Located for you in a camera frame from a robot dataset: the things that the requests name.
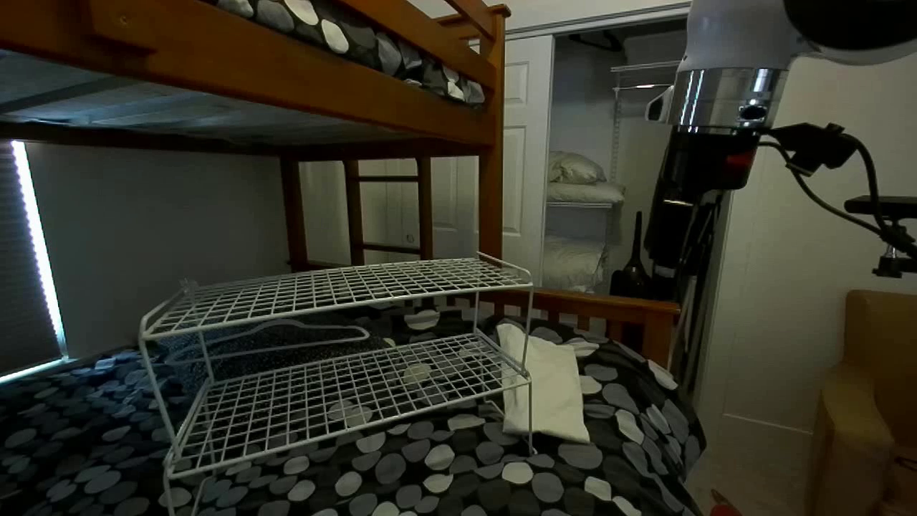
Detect white wire rack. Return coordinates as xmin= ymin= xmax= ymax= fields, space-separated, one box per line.
xmin=139 ymin=256 xmax=533 ymax=486

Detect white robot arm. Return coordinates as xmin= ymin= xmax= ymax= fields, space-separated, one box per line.
xmin=646 ymin=0 xmax=917 ymax=279

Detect folded white cloth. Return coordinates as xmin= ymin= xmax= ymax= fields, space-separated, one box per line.
xmin=497 ymin=321 xmax=592 ymax=443

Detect black grey dotted bedspread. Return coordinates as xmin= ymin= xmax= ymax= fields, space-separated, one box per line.
xmin=0 ymin=310 xmax=706 ymax=516

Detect white closet door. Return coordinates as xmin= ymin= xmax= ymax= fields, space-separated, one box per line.
xmin=431 ymin=33 xmax=559 ymax=282

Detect dark hanging clothes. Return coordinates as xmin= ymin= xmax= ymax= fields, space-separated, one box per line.
xmin=610 ymin=205 xmax=721 ymax=378

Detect upper bunk dotted bedding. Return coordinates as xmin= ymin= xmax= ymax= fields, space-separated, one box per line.
xmin=209 ymin=0 xmax=488 ymax=106

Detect yellow armchair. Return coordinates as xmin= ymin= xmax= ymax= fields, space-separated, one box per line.
xmin=808 ymin=289 xmax=917 ymax=516

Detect wooden bunk bed frame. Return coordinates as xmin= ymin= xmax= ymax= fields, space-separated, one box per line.
xmin=0 ymin=0 xmax=682 ymax=371

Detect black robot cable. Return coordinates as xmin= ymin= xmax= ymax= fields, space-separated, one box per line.
xmin=759 ymin=122 xmax=917 ymax=261

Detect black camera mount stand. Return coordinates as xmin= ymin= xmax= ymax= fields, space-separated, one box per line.
xmin=847 ymin=196 xmax=917 ymax=279

